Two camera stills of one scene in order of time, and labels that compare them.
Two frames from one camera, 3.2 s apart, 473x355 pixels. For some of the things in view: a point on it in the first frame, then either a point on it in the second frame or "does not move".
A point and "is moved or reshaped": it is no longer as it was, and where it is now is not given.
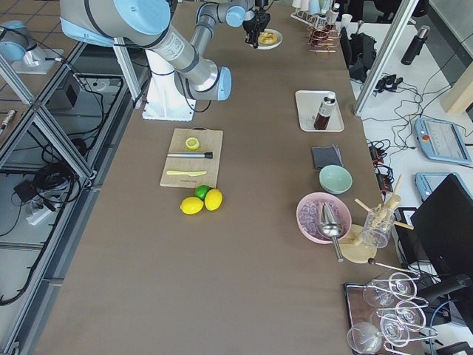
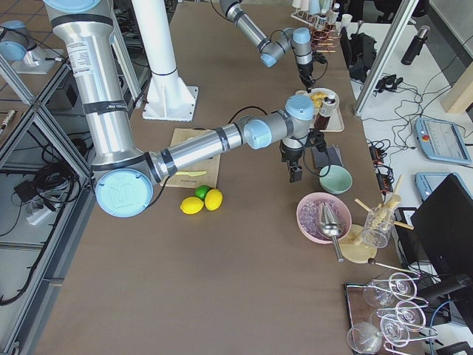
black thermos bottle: (415, 46) does not move
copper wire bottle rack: (323, 40) does not move
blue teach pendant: (442, 140) does not move
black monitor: (443, 227) does not move
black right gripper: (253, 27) -> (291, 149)
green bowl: (335, 179) does not move
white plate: (268, 46) is moved or reshaped
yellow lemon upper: (213, 199) does not move
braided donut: (267, 38) is moved or reshaped
